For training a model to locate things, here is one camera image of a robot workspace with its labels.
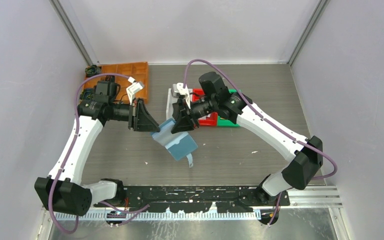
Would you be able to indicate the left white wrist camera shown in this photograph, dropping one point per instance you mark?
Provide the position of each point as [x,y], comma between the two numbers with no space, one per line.
[134,87]

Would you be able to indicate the white plastic bin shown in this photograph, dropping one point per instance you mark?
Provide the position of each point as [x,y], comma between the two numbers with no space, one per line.
[172,98]

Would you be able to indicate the aluminium rail frame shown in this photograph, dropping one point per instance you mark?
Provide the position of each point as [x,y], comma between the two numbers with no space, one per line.
[314,198]

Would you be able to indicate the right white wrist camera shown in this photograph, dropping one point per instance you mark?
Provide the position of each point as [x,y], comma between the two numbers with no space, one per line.
[182,89]

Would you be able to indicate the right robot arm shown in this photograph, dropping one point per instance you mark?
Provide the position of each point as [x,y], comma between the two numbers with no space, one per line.
[303,155]

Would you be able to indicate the red plastic bin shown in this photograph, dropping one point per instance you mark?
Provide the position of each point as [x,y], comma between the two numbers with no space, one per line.
[209,120]

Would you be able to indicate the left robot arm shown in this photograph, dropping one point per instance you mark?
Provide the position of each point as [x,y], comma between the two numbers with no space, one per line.
[61,191]

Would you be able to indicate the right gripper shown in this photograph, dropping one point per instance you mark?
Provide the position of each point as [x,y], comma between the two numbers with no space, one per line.
[184,120]

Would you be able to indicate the green plastic bin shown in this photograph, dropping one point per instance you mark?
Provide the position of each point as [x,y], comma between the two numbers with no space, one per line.
[229,108]

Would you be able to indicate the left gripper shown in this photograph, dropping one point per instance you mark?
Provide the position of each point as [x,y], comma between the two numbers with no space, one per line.
[140,119]

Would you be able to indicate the blue leather card holder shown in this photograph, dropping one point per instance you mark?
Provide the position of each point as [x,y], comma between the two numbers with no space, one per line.
[180,145]

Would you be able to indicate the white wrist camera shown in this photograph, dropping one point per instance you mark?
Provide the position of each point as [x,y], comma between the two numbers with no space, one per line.
[134,87]
[182,89]

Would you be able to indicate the orange compartment tray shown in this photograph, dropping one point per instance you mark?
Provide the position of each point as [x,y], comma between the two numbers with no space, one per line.
[137,70]

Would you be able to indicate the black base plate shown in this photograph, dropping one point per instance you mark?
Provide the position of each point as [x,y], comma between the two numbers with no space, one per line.
[192,199]

